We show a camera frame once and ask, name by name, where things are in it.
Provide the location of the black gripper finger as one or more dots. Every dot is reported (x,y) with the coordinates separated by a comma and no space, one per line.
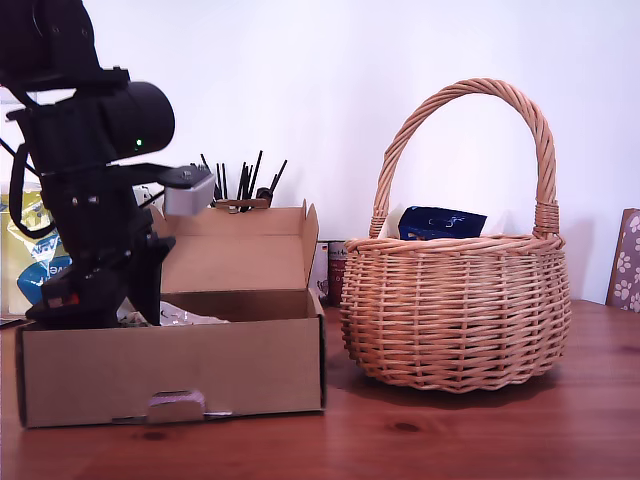
(90,310)
(150,285)

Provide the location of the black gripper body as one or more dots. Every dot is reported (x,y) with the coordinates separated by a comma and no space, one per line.
(95,220)

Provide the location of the white patterned egg bag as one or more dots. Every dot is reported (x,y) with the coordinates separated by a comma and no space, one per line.
(190,316)

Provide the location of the brown cardboard box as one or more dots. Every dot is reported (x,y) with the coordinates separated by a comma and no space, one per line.
(175,370)

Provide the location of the blue and green candy bag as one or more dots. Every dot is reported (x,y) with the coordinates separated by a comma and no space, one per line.
(440,222)

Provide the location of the yellow kitchen towel pack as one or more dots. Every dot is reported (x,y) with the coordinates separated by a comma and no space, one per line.
(50,270)

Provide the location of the black flat object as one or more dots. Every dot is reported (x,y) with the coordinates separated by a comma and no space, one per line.
(7,324)

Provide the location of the thin black stick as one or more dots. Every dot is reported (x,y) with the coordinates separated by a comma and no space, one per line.
(223,180)
(278,175)
(203,159)
(242,180)
(255,172)

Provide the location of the wooden stick holder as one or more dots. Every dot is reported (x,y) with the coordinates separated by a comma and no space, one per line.
(245,204)

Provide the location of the white printed carton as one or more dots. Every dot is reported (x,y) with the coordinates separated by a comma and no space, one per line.
(323,270)

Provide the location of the dark red tin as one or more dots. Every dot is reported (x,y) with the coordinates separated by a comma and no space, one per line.
(337,275)

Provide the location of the chair with paw print cushion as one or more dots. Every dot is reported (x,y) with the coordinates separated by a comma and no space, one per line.
(625,265)

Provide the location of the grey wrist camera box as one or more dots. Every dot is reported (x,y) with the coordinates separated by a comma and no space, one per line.
(190,200)

